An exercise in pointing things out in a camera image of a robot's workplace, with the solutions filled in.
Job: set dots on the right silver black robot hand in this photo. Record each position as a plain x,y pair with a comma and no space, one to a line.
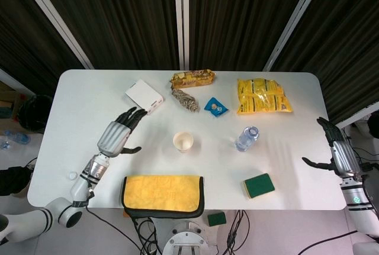
346,157

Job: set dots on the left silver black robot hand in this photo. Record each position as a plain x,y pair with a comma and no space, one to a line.
114,136

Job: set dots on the white paper cup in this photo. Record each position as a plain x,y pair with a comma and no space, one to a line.
183,142

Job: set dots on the clear plastic water bottle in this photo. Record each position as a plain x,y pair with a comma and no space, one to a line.
245,141

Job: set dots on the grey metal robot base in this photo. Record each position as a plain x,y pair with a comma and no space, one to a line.
191,240

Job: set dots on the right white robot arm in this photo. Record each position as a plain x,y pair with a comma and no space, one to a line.
355,204

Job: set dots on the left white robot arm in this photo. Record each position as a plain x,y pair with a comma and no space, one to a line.
80,187

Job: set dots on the clear plastic bottle on floor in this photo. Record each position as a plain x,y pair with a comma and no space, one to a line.
20,138

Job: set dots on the white cardboard box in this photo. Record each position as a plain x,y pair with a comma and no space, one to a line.
142,93

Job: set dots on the yellow cloth with black edge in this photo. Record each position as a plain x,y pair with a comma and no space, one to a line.
163,193

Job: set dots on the black trash bin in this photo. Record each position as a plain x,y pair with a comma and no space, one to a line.
34,113

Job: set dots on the large green yellow sponge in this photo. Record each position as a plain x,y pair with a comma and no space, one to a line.
260,184

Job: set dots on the golden biscuit packet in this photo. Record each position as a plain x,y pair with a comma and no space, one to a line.
192,78

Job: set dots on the yellow snack bag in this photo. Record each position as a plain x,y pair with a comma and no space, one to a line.
262,96

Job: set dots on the small blue snack packet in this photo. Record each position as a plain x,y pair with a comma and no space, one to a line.
215,107

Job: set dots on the person's black trouser leg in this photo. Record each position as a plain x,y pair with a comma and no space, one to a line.
12,179

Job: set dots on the brown cardboard box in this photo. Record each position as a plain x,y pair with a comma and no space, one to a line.
9,101

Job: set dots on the small green sponge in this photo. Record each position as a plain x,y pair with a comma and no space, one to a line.
216,219

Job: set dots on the white frame post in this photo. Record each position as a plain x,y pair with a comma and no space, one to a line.
181,18
53,18
296,18

